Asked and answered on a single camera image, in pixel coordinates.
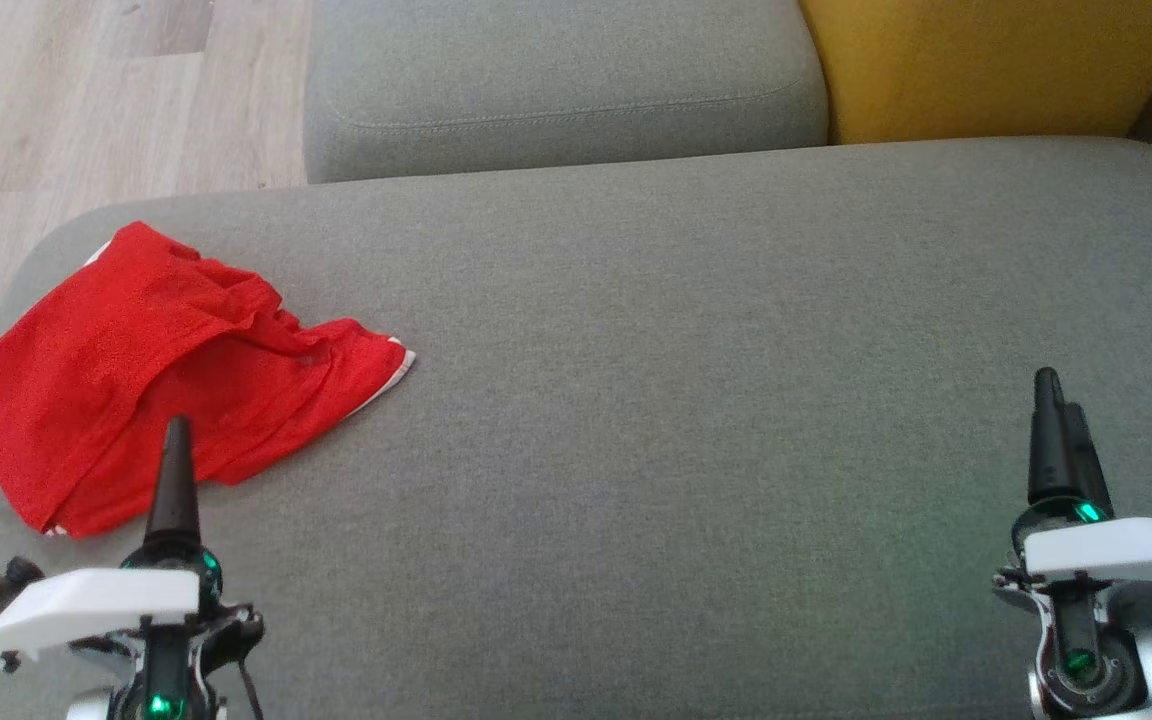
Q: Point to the large grey sofa seat cushion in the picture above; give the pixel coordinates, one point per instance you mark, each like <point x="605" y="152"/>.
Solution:
<point x="686" y="400"/>

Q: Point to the small grey sofa seat cushion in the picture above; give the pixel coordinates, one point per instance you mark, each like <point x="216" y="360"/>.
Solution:
<point x="556" y="70"/>

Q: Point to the red Bulls shorts white stripes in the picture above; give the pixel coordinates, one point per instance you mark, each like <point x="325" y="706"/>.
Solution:
<point x="336" y="380"/>

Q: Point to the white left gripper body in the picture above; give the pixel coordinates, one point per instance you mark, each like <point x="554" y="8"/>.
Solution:
<point x="86" y="600"/>

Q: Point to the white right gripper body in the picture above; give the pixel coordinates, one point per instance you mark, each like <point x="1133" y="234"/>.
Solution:
<point x="1116" y="550"/>

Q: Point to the big yellow sofa back cushion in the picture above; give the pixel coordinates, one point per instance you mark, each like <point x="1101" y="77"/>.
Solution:
<point x="986" y="60"/>

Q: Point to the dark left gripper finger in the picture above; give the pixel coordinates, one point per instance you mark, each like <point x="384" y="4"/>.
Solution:
<point x="174" y="490"/>

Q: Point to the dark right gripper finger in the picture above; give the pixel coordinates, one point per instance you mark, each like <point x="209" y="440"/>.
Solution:
<point x="1086" y="470"/>
<point x="1048" y="440"/>

